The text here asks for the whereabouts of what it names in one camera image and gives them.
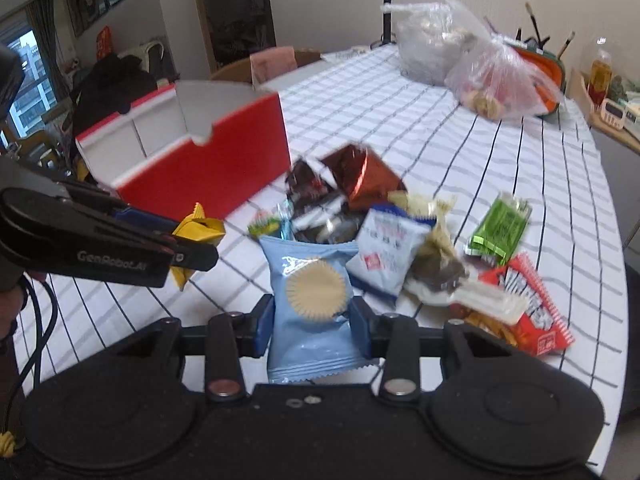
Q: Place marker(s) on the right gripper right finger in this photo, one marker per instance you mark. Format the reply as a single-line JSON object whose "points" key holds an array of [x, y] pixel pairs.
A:
{"points": [[395, 339]]}

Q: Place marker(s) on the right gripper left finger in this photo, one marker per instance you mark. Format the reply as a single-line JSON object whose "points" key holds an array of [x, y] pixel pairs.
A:
{"points": [[229, 338]]}

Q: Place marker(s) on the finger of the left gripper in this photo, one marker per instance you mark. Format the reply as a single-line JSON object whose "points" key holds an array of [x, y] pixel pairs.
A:
{"points": [[145, 220]]}

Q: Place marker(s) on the yellow foil snack packet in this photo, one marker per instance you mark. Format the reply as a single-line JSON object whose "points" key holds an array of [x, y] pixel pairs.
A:
{"points": [[198, 227]]}

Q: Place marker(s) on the light blue cake packet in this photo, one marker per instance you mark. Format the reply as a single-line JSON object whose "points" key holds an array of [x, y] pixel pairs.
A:
{"points": [[311, 289]]}

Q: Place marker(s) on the white blue snack packet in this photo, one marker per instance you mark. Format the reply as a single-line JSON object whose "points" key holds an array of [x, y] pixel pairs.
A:
{"points": [[388, 241]]}

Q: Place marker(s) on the cream yellow pastry packet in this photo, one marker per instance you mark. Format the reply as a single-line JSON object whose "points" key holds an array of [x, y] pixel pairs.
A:
{"points": [[432, 229]]}

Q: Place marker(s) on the small green jelly cup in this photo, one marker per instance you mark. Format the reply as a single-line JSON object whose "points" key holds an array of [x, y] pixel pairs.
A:
{"points": [[264, 223]]}

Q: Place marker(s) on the black cookie wrapper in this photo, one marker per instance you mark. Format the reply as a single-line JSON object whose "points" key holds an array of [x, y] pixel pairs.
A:
{"points": [[326, 220]]}

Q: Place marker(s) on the blue candy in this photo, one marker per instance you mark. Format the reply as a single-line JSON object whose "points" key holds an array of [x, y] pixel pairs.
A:
{"points": [[285, 212]]}

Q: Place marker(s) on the green snack bar packet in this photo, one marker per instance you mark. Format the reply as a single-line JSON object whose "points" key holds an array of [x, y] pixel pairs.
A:
{"points": [[497, 236]]}

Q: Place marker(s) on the red crispy noodle packet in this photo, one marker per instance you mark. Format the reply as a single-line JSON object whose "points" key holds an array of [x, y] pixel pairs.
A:
{"points": [[540, 329]]}

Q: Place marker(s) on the dark red foil snack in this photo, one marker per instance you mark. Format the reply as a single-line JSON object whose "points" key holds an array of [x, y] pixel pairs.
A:
{"points": [[362, 176]]}

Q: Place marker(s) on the brown chocolate candy packet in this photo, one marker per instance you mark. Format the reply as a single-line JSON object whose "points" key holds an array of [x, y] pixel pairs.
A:
{"points": [[305, 188]]}

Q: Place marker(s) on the pink plastic bag of snacks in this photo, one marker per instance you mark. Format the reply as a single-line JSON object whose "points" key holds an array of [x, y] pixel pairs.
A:
{"points": [[492, 80]]}

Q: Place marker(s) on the person left hand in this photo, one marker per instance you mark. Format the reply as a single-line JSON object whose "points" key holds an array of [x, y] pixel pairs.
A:
{"points": [[13, 301]]}

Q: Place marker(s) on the red white cardboard box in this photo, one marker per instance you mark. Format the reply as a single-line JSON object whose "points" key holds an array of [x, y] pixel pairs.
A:
{"points": [[214, 143]]}

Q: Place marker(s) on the left wooden chair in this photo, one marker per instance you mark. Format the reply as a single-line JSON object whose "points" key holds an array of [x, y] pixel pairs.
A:
{"points": [[239, 71]]}

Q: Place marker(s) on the pink towel on chair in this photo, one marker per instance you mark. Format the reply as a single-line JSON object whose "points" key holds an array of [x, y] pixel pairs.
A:
{"points": [[271, 63]]}

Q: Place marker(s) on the checkered white tablecloth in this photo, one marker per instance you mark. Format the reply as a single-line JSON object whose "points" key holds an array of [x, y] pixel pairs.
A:
{"points": [[440, 149]]}

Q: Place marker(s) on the dark bookshelf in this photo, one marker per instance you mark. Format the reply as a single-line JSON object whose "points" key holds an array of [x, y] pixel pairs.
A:
{"points": [[235, 29]]}

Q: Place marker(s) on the clear plastic bag white contents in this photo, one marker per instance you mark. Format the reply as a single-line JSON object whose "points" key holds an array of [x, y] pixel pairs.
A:
{"points": [[431, 38]]}

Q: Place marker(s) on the orange folding basket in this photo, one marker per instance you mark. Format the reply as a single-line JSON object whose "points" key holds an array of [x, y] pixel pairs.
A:
{"points": [[546, 63]]}

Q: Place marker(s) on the pink digital timer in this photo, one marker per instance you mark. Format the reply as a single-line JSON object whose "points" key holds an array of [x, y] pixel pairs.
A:
{"points": [[613, 114]]}

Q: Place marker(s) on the amber liquid bottle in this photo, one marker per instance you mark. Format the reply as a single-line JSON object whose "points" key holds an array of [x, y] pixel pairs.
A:
{"points": [[601, 73]]}

